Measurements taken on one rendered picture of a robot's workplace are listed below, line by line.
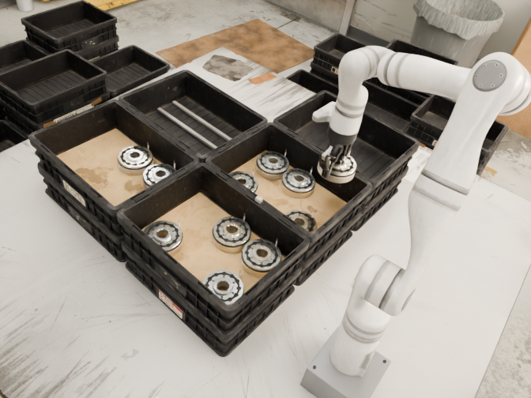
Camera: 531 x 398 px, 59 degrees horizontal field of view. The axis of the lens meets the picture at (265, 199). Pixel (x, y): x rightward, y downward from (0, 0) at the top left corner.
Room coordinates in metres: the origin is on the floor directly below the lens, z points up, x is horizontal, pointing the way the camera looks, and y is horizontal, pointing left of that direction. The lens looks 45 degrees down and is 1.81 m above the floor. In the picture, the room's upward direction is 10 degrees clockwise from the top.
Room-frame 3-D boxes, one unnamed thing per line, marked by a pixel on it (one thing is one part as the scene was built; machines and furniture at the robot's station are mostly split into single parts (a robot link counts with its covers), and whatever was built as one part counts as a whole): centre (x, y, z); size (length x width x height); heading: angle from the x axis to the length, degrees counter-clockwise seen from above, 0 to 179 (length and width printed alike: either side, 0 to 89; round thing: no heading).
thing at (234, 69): (1.92, 0.28, 0.71); 0.22 x 0.19 x 0.01; 60
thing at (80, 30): (2.32, 1.20, 0.37); 0.40 x 0.30 x 0.45; 150
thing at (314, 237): (1.01, -0.05, 0.92); 0.40 x 0.30 x 0.02; 56
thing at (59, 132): (0.99, 0.45, 0.87); 0.40 x 0.30 x 0.11; 56
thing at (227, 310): (0.76, 0.11, 0.92); 0.40 x 0.30 x 0.02; 56
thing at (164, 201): (0.76, 0.11, 0.87); 0.40 x 0.30 x 0.11; 56
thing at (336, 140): (0.98, -0.16, 1.10); 0.08 x 0.08 x 0.09
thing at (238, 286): (0.64, 0.06, 0.86); 0.10 x 0.10 x 0.01
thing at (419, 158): (1.51, -0.45, 0.70); 0.33 x 0.23 x 0.01; 60
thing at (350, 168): (1.00, -0.18, 1.00); 0.10 x 0.10 x 0.01
